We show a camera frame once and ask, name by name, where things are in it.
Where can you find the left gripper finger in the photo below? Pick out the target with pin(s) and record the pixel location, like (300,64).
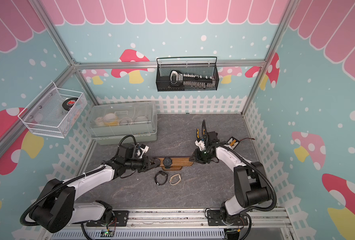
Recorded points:
(151,166)
(153,161)

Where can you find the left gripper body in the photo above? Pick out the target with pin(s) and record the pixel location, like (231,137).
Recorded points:
(136,163)

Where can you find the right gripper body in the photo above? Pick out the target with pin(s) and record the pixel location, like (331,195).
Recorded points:
(202,157)

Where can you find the black round-face watch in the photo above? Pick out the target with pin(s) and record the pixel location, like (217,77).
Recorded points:
(160,178)

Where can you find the chunky black sport watch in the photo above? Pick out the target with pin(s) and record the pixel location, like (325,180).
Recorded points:
(167,162)

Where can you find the wooden watch stand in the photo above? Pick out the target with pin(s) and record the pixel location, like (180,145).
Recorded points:
(177,163)

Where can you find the beige strap watch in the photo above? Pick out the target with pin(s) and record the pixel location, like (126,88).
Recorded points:
(175,179)

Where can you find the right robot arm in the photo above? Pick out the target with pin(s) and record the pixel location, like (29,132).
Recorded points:
(253,190)

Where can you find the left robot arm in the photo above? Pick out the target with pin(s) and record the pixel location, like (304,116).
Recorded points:
(55,208)

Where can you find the black connector board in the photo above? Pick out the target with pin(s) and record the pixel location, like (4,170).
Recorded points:
(233,142)

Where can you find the translucent plastic storage box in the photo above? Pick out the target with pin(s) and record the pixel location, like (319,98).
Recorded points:
(108,124)

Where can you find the black silver tool in basket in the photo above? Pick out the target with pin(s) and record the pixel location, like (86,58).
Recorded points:
(185,81)

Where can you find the black tape roll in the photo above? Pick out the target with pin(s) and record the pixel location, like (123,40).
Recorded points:
(69,103)

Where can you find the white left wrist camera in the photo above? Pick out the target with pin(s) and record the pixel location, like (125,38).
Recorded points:
(140,150)

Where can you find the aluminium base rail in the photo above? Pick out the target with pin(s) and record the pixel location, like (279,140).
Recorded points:
(181,224)

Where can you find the black wire mesh basket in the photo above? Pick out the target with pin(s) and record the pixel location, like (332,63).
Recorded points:
(204,66)

